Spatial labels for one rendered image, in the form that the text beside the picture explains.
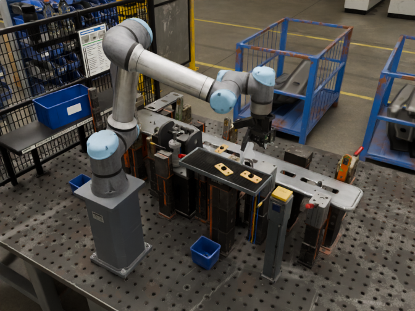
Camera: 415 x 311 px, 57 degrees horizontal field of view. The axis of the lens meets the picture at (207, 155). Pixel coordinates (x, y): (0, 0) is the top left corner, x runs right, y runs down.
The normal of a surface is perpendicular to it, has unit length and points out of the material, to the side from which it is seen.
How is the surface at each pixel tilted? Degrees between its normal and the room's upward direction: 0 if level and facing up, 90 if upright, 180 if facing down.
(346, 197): 0
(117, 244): 90
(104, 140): 7
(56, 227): 0
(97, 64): 90
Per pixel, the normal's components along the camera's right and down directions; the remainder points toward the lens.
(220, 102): -0.28, 0.53
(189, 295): 0.00, -0.83
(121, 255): 0.22, 0.54
